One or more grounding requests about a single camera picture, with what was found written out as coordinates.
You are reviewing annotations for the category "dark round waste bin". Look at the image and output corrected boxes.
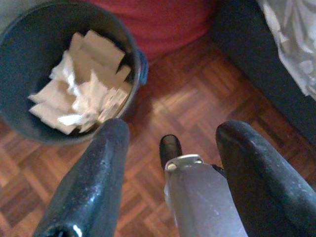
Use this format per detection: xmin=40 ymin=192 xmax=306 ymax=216
xmin=0 ymin=0 xmax=149 ymax=146

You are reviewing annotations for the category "crumpled white tissue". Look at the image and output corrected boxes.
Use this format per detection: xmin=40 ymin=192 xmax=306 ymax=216
xmin=49 ymin=50 xmax=109 ymax=129

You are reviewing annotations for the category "brown cardboard piece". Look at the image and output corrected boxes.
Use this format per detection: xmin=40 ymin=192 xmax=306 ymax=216
xmin=97 ymin=83 xmax=133 ymax=123
xmin=69 ymin=29 xmax=126 ymax=77
xmin=28 ymin=79 xmax=75 ymax=112
xmin=29 ymin=103 xmax=79 ymax=135

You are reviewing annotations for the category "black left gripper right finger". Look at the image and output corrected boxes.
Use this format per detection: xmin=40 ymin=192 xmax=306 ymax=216
xmin=216 ymin=120 xmax=316 ymax=237

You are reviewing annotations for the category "dark bed base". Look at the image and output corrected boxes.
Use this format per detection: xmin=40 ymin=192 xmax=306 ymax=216
xmin=209 ymin=0 xmax=316 ymax=146

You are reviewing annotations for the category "bed with beige floral sheet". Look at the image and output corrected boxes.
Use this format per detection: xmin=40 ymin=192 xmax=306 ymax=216
xmin=256 ymin=0 xmax=316 ymax=99

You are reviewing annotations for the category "red sofa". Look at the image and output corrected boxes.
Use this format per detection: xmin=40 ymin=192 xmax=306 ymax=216
xmin=81 ymin=0 xmax=218 ymax=61

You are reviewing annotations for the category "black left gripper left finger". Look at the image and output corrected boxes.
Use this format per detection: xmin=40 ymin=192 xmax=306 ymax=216
xmin=34 ymin=118 xmax=130 ymax=237

